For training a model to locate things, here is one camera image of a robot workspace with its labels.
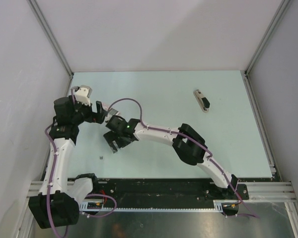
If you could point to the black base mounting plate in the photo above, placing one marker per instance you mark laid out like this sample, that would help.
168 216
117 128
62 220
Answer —
167 193

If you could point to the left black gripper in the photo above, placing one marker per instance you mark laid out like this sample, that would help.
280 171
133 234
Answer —
98 117

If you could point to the aluminium front rail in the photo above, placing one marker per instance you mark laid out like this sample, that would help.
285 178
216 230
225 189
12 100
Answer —
271 191

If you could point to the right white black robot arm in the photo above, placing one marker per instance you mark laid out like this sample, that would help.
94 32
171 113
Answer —
187 143

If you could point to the beige black stapler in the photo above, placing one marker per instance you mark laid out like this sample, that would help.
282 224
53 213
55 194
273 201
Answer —
202 100

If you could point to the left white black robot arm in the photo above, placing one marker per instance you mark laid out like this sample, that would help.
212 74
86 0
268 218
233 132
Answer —
56 205

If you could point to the right aluminium frame post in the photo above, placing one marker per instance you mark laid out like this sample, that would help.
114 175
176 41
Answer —
269 33

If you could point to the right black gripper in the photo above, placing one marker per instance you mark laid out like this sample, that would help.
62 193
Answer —
111 136

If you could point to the red white staple box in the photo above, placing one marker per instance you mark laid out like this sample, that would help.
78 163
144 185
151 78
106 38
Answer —
110 111

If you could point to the white slotted cable duct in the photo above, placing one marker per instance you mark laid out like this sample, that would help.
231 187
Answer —
92 206

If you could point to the aluminium frame post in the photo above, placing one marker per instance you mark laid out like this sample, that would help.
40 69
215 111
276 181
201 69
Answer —
269 33
38 13

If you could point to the left aluminium frame post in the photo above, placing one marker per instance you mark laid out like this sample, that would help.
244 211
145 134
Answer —
38 13

